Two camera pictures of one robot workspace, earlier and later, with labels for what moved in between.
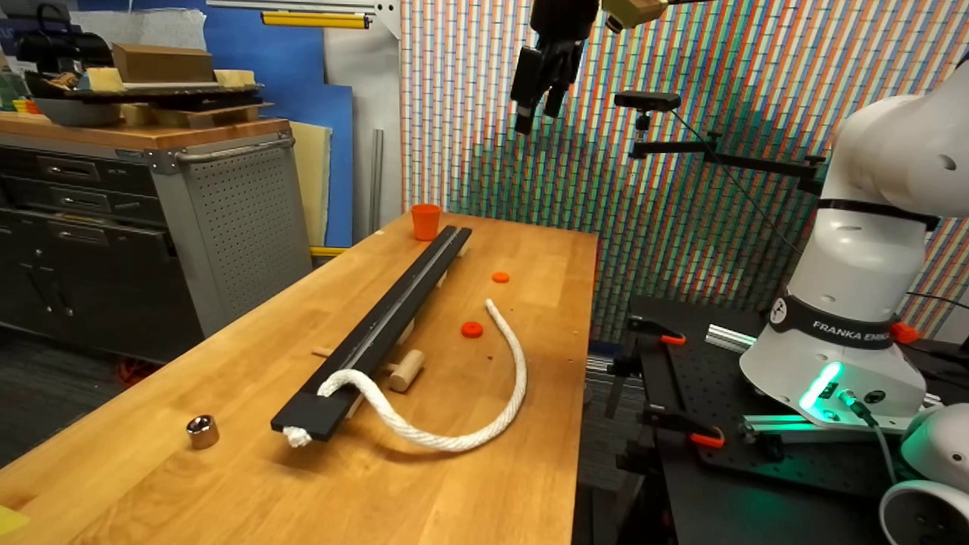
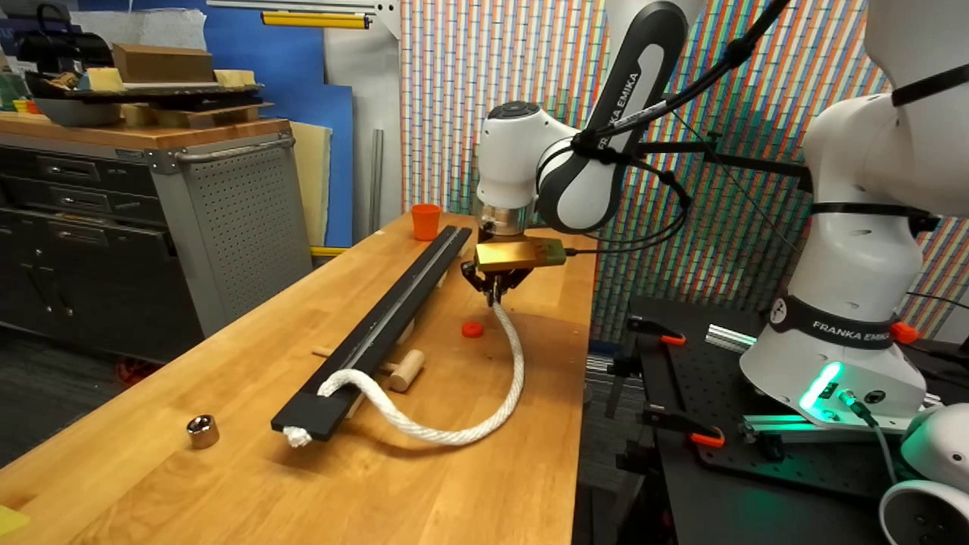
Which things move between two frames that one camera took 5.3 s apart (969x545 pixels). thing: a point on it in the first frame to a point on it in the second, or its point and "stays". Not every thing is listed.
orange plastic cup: x=425 y=221 stays
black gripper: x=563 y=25 to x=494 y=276
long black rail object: x=319 y=417 stays
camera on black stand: x=650 y=100 stays
